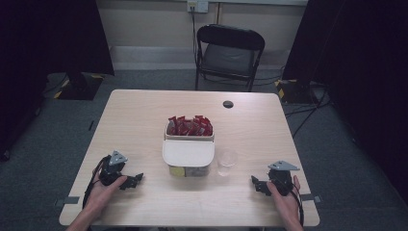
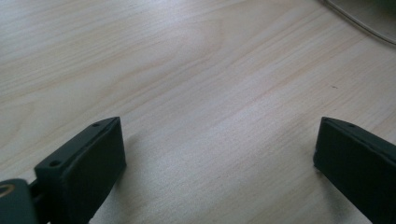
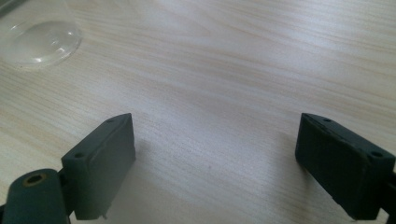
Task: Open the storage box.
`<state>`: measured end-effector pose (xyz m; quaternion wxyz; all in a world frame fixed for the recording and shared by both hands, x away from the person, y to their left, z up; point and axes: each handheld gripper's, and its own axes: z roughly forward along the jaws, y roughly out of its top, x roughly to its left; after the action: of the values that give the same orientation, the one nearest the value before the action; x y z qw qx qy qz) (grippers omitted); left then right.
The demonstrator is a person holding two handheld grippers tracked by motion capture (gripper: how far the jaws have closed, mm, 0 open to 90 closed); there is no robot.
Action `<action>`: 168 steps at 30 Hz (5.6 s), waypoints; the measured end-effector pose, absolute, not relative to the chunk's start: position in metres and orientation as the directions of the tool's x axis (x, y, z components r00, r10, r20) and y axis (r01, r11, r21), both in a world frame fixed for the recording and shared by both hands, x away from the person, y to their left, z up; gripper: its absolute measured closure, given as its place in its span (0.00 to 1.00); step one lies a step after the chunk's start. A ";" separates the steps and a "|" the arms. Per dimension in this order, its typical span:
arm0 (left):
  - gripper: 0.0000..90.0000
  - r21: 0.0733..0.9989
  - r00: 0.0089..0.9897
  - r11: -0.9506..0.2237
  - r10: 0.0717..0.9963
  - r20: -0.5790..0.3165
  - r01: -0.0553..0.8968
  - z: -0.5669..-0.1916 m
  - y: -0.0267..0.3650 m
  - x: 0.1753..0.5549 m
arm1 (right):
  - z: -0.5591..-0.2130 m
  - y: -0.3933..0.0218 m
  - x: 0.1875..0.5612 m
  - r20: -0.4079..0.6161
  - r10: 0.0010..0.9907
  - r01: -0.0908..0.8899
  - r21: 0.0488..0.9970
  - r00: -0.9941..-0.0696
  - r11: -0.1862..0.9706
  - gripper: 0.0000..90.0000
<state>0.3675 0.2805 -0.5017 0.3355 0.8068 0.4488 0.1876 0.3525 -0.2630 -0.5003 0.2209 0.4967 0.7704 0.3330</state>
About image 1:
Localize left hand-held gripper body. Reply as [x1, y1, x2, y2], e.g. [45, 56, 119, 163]
[98, 150, 129, 187]

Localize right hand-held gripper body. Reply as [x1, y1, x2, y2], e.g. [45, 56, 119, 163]
[268, 160, 301, 197]

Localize clear plastic cup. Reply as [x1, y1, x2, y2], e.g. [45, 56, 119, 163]
[217, 147, 240, 178]

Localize white box lid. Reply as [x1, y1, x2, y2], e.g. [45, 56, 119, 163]
[161, 139, 216, 168]

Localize person's right hand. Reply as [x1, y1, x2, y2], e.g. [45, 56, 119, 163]
[266, 174, 303, 226]

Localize person's left hand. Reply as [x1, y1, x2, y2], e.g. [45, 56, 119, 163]
[84, 174, 128, 222]

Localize grey tape strip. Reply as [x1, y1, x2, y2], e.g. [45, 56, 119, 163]
[54, 195, 81, 207]
[299, 192, 323, 204]

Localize yellow packet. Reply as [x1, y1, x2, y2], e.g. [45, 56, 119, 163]
[168, 166, 187, 178]

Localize grey packets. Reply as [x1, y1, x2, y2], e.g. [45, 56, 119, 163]
[185, 166, 211, 178]

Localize white open box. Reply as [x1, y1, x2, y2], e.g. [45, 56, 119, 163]
[164, 120, 216, 142]

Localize pile of red packets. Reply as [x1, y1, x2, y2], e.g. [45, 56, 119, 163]
[167, 115, 215, 137]

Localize striped-tape stand base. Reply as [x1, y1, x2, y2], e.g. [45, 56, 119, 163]
[53, 72, 106, 101]
[274, 78, 319, 105]

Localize black folding chair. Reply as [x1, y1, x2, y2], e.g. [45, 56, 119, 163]
[194, 23, 267, 93]

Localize dark curtain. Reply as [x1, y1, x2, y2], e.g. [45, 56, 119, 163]
[281, 0, 408, 204]
[0, 0, 115, 162]

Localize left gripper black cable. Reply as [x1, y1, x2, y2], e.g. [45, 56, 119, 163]
[82, 156, 109, 210]

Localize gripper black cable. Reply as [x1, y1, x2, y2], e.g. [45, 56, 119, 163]
[82, 156, 109, 210]
[290, 187, 305, 226]

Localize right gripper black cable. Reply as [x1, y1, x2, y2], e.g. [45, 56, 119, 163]
[290, 187, 305, 226]

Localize black floor cables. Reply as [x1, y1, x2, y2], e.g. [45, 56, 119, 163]
[283, 88, 335, 140]

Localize black wall cable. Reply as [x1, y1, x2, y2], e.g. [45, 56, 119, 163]
[191, 5, 199, 66]

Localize white wall outlet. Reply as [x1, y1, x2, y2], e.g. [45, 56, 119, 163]
[187, 0, 210, 14]

